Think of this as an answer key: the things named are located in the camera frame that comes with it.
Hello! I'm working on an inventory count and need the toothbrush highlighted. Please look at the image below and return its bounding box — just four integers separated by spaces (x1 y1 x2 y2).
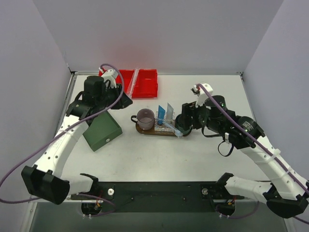
126 68 140 98
163 121 183 138

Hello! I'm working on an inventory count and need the clear plastic bag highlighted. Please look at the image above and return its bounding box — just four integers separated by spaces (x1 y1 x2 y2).
154 111 176 132

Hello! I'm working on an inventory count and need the blue toothpaste tube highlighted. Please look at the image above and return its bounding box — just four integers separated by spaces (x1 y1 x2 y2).
157 105 166 126

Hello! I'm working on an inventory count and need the translucent purple cup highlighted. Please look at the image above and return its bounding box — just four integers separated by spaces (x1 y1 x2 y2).
130 108 155 131

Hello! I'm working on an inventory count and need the white toothpaste tube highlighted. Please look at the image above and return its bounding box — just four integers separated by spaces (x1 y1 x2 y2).
166 103 174 121

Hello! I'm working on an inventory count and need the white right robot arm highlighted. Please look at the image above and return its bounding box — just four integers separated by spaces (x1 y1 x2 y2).
176 95 309 218

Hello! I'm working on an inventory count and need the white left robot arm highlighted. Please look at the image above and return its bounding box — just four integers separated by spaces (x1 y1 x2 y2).
21 74 133 204

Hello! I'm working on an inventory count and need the green metal tray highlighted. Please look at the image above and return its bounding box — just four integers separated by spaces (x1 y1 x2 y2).
83 112 123 152

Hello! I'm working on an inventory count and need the oval wooden tray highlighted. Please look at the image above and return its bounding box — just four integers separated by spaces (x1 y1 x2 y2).
135 118 191 138

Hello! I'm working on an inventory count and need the red plastic divided bin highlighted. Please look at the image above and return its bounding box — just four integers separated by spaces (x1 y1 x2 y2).
98 67 158 99

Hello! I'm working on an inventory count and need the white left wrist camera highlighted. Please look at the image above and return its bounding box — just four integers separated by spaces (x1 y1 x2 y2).
101 69 118 88

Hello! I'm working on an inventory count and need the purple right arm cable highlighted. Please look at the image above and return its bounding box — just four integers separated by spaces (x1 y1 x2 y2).
196 83 309 224

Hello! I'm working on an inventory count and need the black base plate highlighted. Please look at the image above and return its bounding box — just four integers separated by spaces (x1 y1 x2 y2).
71 181 234 215

